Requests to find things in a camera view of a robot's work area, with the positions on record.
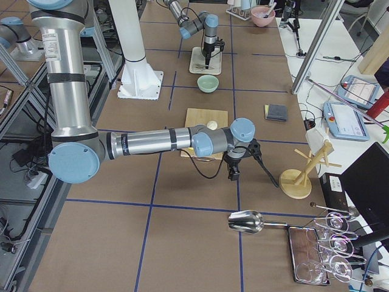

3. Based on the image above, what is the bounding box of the white bear tray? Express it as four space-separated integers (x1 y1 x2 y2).
188 46 223 75

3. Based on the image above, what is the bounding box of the wine glass rack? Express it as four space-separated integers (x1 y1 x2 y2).
297 202 367 286

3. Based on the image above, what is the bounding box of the black monitor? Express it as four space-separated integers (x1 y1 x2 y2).
340 142 388 233

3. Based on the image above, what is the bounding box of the aluminium frame post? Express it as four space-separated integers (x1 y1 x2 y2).
291 0 345 94

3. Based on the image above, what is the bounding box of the wooden cutting board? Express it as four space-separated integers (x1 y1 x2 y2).
181 108 228 161

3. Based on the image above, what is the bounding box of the steel scoop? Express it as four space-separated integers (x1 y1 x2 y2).
228 210 288 234

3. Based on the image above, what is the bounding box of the green wrist watch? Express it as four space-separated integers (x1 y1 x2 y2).
323 56 356 63

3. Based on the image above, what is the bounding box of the wooden mug tree stand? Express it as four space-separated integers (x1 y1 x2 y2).
279 139 342 200

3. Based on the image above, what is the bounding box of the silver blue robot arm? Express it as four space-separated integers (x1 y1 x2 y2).
27 1 262 184
163 0 225 69

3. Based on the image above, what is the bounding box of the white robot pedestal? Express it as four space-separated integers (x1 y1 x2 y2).
110 1 164 100

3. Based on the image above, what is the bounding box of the white steamed bun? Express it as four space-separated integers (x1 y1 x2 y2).
206 120 218 130

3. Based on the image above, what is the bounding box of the green ceramic bowl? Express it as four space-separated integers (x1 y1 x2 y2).
197 75 219 93

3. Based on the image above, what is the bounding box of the white wire cup rack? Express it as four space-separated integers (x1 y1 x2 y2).
225 5 251 21

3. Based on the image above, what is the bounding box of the dark sponge cloth pad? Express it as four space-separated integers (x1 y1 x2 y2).
264 104 287 122

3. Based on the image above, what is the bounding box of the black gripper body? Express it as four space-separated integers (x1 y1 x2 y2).
202 36 225 58
224 139 261 173

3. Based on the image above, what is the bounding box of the dark wooden tray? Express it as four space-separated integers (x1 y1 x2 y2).
287 226 322 284

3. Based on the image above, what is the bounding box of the black selfie stick tripod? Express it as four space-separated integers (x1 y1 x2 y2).
279 0 306 57

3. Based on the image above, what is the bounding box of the red bottle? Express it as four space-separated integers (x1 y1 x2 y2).
366 91 389 119

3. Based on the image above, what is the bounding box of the metal ice scoop stick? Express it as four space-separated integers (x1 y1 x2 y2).
264 2 277 18

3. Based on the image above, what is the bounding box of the teach pendant tablet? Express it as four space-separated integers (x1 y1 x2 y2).
337 75 379 110
323 102 370 141

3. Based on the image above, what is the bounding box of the metal grabber stick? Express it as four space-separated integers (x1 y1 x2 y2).
305 77 389 144

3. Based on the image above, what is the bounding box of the pink bowl with ice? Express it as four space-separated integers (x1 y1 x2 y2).
250 6 275 27

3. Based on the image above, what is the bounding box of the near teach pendant tablet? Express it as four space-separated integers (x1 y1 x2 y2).
323 102 370 141

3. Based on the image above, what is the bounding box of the far teach pendant tablet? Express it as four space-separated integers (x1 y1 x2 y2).
337 75 379 110

